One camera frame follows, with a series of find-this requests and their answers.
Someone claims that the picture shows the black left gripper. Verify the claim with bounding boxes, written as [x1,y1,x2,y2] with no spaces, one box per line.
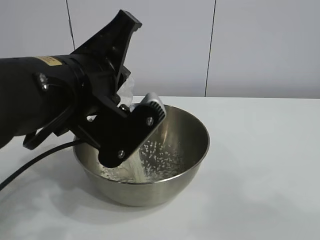
[55,9,167,169]

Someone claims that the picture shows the clear plastic measuring cup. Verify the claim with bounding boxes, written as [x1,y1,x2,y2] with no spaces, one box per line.
[116,66,137,111]

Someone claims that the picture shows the white rice grains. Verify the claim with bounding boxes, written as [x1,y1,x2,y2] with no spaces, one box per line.
[99,139,181,183]

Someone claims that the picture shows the stainless steel mixing bowl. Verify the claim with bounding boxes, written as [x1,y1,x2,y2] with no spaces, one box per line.
[72,102,211,208]

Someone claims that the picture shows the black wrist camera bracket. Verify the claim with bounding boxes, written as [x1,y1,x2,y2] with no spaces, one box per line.
[22,109,76,151]

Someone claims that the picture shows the black cable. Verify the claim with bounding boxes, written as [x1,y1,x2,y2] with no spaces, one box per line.
[0,139,85,191]

